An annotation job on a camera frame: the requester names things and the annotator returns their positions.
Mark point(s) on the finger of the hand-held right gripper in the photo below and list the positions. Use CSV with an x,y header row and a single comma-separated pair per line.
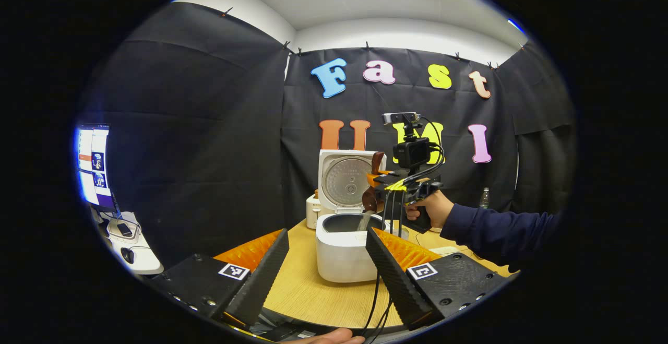
x,y
381,179

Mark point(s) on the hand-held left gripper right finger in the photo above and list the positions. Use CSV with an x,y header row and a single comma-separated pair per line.
x,y
394,281

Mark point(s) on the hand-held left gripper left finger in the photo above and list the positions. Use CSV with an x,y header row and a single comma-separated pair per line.
x,y
258,281

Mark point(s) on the brown wooden spoon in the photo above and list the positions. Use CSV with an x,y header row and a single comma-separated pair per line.
x,y
369,200

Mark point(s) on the white rice cooker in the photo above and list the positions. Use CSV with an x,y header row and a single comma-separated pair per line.
x,y
339,258

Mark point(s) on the white toaster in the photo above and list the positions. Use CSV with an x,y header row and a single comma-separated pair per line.
x,y
312,213

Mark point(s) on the clear water bottle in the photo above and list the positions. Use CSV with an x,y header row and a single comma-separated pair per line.
x,y
484,200

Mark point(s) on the white side table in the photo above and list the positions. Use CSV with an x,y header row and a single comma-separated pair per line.
x,y
148,265

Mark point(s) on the black computer mouse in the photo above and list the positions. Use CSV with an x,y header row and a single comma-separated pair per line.
x,y
128,255

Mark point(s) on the black phone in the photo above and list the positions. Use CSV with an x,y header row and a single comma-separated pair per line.
x,y
124,229

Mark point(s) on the black backdrop cloth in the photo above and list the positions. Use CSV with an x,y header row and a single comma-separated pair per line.
x,y
182,151

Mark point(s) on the ceiling light panel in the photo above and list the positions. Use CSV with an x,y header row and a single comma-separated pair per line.
x,y
515,25

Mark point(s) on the computer monitor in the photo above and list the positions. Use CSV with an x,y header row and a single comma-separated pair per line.
x,y
94,166

